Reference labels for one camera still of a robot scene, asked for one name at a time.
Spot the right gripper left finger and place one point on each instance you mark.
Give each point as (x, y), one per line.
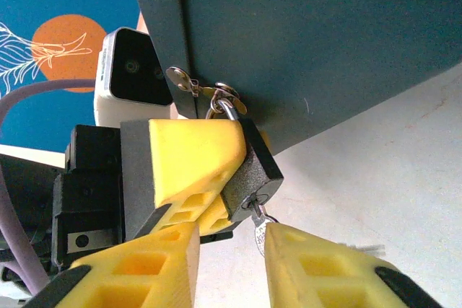
(144, 279)

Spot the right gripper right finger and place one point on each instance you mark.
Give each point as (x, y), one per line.
(325, 275)

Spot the metal box hasp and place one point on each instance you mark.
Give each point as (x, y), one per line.
(187, 82)

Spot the starry night tin box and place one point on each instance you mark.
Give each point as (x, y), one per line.
(307, 34)

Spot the black padlock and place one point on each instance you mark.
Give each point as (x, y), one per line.
(254, 174)

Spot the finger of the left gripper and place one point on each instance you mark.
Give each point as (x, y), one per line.
(213, 218)
(187, 156)

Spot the silver keys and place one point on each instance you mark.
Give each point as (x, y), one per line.
(259, 228)

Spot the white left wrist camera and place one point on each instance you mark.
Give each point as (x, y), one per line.
(126, 81)

